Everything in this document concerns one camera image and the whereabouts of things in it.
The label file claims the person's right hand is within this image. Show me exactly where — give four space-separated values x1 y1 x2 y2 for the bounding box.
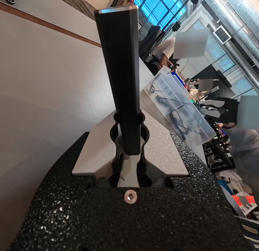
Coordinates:
221 122 237 131

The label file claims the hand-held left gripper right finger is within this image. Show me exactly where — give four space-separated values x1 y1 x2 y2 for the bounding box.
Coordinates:
139 109 190 177

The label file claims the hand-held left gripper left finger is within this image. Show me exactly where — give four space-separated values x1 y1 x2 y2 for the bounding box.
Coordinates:
72 110 122 178

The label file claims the blue striped cloth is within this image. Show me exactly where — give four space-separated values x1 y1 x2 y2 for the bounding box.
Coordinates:
219 179 240 216

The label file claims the black usb cable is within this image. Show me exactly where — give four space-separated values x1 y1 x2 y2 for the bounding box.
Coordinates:
150 83 182 109
168 111 195 140

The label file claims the person's right forearm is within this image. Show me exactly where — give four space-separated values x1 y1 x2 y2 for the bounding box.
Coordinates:
229 127 259 186

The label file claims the person's grey printed sweatshirt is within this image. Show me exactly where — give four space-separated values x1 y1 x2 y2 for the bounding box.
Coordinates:
235 215 259 251

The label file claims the silver spiral air duct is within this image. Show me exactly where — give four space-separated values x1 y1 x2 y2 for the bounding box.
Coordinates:
200 0 259 66

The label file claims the white wall vent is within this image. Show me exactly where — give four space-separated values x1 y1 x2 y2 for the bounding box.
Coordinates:
212 25 232 45

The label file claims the large grid window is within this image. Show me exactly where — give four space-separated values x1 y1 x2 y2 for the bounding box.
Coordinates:
134 0 186 30

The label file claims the red orange object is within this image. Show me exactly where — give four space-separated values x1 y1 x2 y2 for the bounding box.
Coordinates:
232 195 255 215

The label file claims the black jacket on chair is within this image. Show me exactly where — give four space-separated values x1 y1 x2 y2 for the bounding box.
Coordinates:
140 26 162 59

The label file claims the blue plastic bin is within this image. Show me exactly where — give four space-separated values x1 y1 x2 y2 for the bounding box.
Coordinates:
171 72 185 83

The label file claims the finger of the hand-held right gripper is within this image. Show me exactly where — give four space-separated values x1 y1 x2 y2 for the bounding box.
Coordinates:
199 99 226 108
202 108 222 119

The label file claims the black office chair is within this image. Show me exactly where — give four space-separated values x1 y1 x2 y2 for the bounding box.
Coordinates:
202 133 236 173

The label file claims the black wall screen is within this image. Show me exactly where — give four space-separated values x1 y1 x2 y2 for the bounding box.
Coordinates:
191 64 236 100

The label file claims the clear plastic organizer box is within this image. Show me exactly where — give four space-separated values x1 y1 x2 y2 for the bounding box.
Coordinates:
143 66 217 147

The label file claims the black video bar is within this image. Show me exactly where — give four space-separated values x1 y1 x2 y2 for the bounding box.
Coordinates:
217 70 232 88

